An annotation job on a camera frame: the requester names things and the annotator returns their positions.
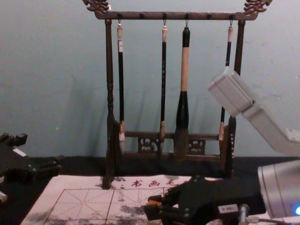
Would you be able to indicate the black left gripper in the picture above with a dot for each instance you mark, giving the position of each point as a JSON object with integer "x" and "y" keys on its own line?
{"x": 16, "y": 165}

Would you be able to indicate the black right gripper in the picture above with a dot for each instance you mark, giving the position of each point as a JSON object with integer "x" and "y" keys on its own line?
{"x": 211, "y": 197}

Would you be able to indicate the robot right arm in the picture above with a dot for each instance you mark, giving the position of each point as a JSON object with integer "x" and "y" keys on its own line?
{"x": 236, "y": 93}

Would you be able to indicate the black table cloth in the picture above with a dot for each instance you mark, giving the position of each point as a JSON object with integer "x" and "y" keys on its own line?
{"x": 77, "y": 165}

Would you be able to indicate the white practice mat, red grid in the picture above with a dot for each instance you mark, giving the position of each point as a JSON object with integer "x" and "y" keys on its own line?
{"x": 84, "y": 204}

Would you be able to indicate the dark brown wooden brush rack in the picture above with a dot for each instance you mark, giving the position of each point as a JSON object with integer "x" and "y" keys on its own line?
{"x": 109, "y": 70}

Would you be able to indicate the thin black brush, white label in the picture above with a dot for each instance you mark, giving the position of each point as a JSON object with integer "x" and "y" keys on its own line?
{"x": 121, "y": 82}

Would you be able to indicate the thin black calligraphy brush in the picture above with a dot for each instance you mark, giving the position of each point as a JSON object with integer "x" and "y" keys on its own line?
{"x": 228, "y": 51}
{"x": 163, "y": 77}

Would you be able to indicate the large black and cream brush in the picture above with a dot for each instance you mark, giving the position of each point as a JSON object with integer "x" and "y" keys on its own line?
{"x": 184, "y": 70}

